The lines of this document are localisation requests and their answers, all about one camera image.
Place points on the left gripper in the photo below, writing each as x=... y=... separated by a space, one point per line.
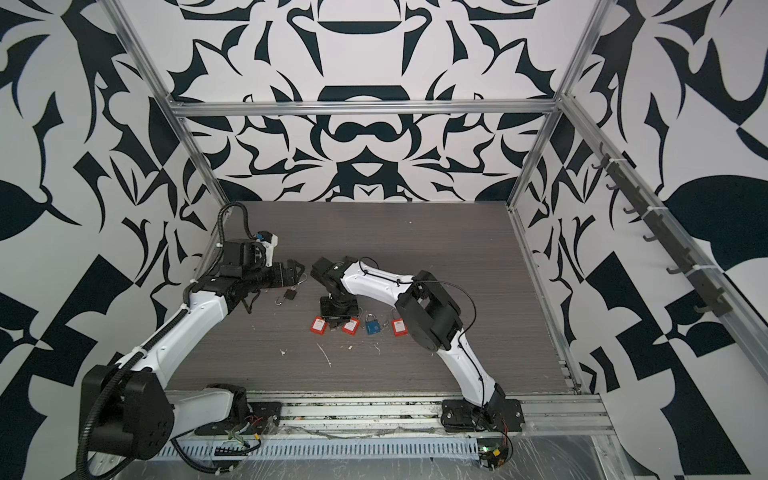
x=292 y=276

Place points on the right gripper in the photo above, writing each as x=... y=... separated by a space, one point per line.
x=323 y=304

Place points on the red padlock long shackle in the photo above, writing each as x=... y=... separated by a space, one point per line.
x=351 y=326

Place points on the blue padlock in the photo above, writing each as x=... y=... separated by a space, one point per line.
x=372 y=324

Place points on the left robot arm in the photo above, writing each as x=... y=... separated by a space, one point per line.
x=125 y=410

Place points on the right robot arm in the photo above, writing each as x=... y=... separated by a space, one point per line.
x=433 y=319

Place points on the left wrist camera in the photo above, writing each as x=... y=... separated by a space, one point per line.
x=266 y=245

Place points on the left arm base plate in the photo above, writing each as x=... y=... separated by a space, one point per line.
x=256 y=418

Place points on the white cable duct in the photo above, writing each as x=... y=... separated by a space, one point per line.
x=335 y=449

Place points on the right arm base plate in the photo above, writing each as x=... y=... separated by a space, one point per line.
x=459 y=416

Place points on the wall hook rack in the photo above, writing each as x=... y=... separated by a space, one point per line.
x=646 y=206

